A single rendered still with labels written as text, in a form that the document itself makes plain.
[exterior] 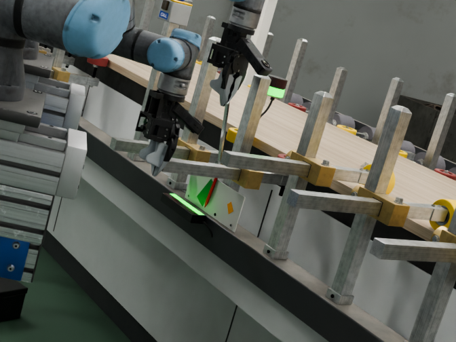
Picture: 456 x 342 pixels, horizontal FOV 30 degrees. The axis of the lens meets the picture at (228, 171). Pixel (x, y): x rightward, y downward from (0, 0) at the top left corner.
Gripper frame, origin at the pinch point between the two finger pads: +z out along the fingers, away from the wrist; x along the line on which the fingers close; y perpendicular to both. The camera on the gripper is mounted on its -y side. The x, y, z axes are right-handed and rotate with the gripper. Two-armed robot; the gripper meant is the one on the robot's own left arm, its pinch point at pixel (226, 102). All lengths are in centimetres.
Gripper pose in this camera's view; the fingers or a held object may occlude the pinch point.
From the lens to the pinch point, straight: 224.3
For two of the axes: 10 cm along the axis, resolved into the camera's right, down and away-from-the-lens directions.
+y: -7.8, -3.7, 5.0
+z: -2.9, 9.3, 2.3
